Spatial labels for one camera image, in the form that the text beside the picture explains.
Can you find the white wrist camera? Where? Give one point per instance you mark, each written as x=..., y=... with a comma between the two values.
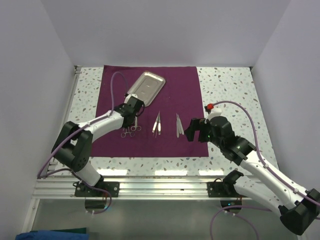
x=212, y=111
x=130, y=95

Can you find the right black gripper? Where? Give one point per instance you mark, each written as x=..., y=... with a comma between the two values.
x=194, y=126

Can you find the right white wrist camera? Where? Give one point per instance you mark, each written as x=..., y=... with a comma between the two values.
x=212, y=111

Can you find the aluminium rail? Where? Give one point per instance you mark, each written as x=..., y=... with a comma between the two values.
x=53, y=162
x=131, y=188

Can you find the purple surgical cloth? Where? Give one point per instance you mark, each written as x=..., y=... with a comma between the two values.
x=180, y=95

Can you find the thin pointed steel tweezers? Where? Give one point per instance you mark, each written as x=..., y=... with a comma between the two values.
x=155, y=133

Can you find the broad steel tweezers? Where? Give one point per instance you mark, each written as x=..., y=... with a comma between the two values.
x=156, y=123
x=159, y=124

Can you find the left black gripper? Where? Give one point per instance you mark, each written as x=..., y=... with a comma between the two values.
x=121, y=106

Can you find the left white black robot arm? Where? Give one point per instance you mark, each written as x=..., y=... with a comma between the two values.
x=73, y=146

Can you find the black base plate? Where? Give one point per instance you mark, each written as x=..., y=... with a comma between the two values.
x=221, y=189
x=102, y=189

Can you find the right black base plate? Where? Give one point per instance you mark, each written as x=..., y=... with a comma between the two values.
x=221, y=189

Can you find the aluminium left side rail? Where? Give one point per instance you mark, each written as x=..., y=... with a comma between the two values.
x=53, y=162

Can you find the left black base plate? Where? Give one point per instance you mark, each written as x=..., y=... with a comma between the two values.
x=102, y=189

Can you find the aluminium front rail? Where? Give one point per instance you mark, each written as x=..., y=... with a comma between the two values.
x=131, y=188

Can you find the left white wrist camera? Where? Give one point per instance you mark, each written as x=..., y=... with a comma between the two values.
x=130, y=95

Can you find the blue cloth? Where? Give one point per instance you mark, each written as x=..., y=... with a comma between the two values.
x=51, y=235

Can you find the steel instrument tray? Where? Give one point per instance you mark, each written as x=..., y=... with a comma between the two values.
x=147, y=87

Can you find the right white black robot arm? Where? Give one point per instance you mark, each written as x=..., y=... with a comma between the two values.
x=296, y=206

